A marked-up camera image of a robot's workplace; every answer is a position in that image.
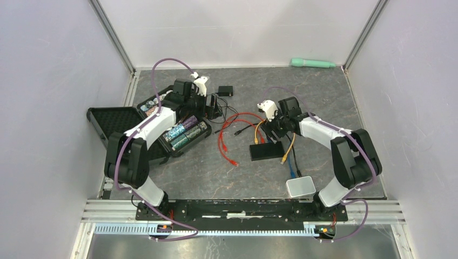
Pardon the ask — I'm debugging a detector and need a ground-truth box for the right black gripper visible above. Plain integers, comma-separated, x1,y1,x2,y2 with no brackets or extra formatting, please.
260,107,288,144

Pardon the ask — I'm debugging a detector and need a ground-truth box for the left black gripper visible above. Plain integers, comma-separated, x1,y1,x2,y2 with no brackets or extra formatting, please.
184,89,222,120

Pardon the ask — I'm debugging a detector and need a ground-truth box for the red ethernet cable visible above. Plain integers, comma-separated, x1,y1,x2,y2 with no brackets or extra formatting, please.
218,112,266,167

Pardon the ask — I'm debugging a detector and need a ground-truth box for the yellow ethernet cable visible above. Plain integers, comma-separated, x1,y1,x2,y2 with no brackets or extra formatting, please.
254,127,297,165

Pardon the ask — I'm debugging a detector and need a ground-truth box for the black power adapter with cord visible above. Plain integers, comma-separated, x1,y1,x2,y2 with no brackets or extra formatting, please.
214,86,240,134

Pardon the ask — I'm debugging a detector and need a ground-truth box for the black network switch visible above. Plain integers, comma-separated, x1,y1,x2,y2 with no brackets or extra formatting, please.
249,141,285,161

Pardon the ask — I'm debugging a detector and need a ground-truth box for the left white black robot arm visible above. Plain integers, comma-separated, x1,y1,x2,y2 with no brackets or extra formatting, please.
104,76,210,220

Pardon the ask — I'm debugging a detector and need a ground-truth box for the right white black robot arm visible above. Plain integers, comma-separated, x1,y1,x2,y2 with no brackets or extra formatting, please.
257,97,382,220

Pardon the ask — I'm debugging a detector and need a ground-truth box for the black poker chip case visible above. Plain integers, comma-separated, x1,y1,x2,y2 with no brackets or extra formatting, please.
86,80,212,167

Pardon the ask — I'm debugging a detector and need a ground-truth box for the white plastic box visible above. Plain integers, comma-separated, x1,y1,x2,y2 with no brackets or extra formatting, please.
286,176,316,198

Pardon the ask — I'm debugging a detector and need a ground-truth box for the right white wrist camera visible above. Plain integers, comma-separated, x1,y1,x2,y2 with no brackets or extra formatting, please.
257,100,278,122

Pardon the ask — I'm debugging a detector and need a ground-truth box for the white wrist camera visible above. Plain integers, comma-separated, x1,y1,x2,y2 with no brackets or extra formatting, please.
257,100,278,122
193,76,209,97

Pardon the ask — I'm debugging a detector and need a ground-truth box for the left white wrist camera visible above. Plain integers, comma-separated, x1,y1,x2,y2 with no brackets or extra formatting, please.
193,76,209,97

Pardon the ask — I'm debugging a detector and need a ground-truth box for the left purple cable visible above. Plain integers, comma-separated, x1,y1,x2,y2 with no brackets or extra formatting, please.
113,58,200,243

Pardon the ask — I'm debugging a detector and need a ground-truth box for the purple cable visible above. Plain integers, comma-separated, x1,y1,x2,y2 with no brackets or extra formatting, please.
262,86,376,244
113,58,200,243

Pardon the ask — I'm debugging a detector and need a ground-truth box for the black ethernet cable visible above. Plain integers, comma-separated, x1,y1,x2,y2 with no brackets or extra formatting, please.
286,134,304,178

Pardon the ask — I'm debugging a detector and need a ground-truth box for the blue ethernet cable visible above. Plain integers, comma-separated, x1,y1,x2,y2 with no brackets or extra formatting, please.
286,157,297,179

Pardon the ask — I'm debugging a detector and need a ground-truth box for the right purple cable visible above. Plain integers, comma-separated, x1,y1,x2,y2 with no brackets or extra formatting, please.
262,86,376,244

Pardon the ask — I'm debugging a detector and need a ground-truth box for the white slotted cable duct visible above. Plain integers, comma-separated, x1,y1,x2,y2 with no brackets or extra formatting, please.
94,223,319,237

